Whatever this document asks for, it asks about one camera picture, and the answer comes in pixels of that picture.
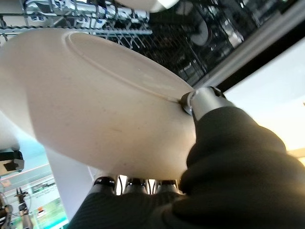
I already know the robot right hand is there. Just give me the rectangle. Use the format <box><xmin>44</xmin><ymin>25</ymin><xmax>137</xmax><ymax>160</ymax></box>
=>
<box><xmin>68</xmin><ymin>86</ymin><xmax>305</xmax><ymax>229</ymax></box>

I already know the white glossy base cabinet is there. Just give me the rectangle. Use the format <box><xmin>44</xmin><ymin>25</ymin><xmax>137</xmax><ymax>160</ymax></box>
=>
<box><xmin>45</xmin><ymin>147</ymin><xmax>98</xmax><ymax>220</ymax></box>

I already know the black box with label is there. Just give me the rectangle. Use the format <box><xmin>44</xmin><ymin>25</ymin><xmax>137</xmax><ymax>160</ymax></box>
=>
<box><xmin>0</xmin><ymin>149</ymin><xmax>25</xmax><ymax>173</ymax></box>

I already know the black wire dishwasher rack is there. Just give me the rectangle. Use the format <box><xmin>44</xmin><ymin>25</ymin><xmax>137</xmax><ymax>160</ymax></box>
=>
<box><xmin>0</xmin><ymin>0</ymin><xmax>246</xmax><ymax>82</ymax></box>

